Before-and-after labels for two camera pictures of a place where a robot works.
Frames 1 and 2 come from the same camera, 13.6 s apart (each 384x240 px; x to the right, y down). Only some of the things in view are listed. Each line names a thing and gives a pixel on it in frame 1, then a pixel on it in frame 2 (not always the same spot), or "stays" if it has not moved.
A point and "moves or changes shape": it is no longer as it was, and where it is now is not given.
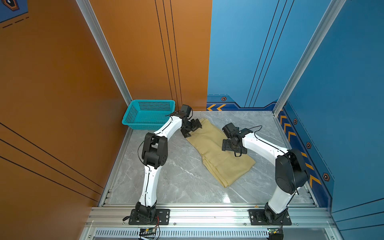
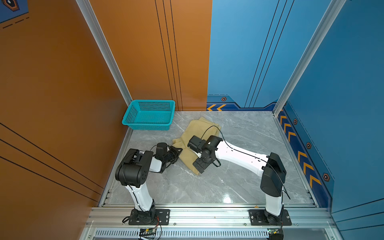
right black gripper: [225, 146] -> [201, 165]
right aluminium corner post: [334, 7] stays
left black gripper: [195, 127] -> [176, 153]
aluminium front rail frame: [113, 223] stays
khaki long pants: [225, 167] moves or changes shape
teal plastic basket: [149, 114] stays
